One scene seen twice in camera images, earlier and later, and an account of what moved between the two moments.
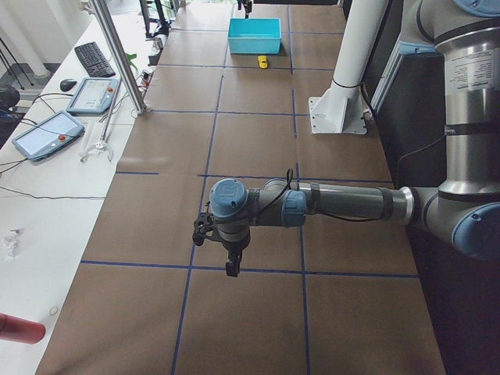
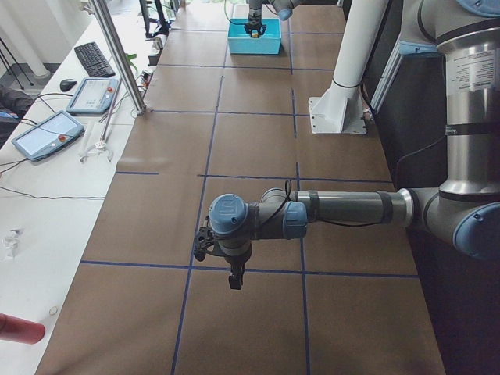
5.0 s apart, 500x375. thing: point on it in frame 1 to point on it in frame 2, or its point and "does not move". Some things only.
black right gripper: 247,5 to 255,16
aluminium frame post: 105,18 does not move
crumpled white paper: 10,244 does not move
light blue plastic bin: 255,36 does not move
